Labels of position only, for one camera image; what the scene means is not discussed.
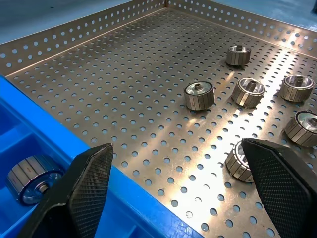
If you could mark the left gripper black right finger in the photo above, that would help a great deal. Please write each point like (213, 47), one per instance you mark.
(280, 193)

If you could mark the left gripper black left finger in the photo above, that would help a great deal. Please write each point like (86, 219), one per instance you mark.
(81, 193)

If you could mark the blue compartment tray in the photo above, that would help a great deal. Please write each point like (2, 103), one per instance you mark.
(15, 116)

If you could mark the perforated metal tray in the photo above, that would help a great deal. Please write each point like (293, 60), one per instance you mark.
(148, 62)

